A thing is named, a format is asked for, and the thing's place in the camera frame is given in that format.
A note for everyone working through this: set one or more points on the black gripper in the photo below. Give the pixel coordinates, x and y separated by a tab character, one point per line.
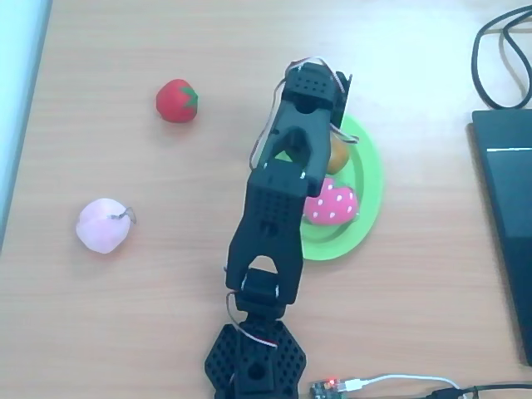
343	96

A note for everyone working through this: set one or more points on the brown toy kiwi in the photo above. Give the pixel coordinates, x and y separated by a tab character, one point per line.
338	158

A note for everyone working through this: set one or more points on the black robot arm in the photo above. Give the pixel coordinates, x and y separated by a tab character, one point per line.
274	208

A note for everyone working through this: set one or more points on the green plate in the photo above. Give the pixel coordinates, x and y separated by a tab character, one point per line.
365	187

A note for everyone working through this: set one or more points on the pink toy strawberry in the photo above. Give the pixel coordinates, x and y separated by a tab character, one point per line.
336	203

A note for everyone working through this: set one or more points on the red toy tomato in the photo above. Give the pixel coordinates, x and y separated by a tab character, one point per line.
176	101

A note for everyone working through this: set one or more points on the black laptop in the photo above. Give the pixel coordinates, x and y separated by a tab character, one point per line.
509	199

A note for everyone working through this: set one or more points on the pale pink toy peach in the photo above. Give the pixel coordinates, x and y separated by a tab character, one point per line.
101	226

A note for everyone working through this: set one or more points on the motor controller board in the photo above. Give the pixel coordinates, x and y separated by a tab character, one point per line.
326	388

